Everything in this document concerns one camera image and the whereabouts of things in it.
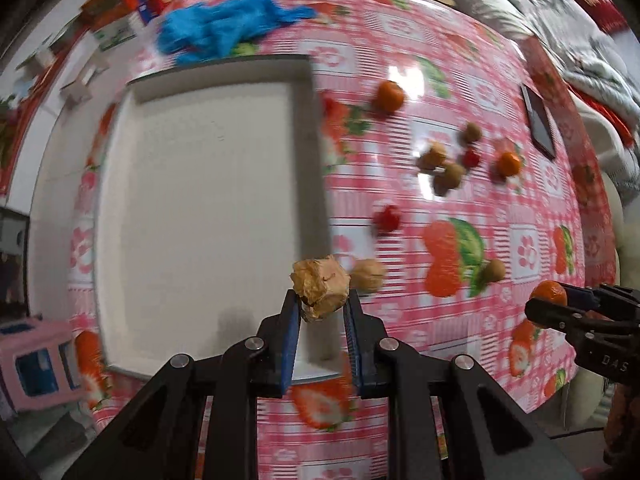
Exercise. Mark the red cherry tomato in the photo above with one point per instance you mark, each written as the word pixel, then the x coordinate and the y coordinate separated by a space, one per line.
pixel 387 217

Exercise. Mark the grey blanket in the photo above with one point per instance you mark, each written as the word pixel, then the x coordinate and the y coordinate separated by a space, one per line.
pixel 545 15

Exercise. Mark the pink box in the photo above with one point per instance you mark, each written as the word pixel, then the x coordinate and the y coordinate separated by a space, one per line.
pixel 35 360

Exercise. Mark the white rectangular tray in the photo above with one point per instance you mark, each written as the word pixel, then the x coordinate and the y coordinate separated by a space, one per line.
pixel 200 200

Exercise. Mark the pink strawberry-print tablecloth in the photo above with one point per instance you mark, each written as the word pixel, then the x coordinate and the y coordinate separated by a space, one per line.
pixel 450 325

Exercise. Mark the cracked tan walnut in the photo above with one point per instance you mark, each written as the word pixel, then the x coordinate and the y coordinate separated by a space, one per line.
pixel 320 285

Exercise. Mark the small white box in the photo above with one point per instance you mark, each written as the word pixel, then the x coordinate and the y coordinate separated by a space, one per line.
pixel 82 82

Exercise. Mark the black smartphone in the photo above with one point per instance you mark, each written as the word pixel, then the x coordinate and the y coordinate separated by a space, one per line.
pixel 539 121

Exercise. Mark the person's right forearm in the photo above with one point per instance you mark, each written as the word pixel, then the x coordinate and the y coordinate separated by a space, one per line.
pixel 622 420

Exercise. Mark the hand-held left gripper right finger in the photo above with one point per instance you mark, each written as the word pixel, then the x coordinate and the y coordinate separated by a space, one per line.
pixel 353 345

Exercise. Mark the green and white carton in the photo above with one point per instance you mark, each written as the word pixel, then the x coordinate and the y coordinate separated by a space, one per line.
pixel 116 35

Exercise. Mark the red printed box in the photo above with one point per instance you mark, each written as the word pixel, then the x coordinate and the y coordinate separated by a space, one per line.
pixel 570 125

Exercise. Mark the red packet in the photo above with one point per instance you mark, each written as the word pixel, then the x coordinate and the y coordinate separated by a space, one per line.
pixel 597 5

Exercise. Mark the black appliance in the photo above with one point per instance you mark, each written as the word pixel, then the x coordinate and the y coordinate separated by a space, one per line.
pixel 12 250

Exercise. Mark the orange tangerine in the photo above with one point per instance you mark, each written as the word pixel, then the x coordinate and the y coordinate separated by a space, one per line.
pixel 549 294
pixel 509 163
pixel 389 96

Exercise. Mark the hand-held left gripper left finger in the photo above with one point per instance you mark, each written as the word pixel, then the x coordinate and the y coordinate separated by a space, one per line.
pixel 290 342

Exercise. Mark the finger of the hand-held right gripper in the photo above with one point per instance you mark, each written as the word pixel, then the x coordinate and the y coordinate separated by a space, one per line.
pixel 615 297
pixel 555 312

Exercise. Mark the red cherry fruit upper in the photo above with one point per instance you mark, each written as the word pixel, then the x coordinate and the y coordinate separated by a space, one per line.
pixel 470 158

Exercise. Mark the blue plastic glove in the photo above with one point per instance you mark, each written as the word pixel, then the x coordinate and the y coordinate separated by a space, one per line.
pixel 220 27

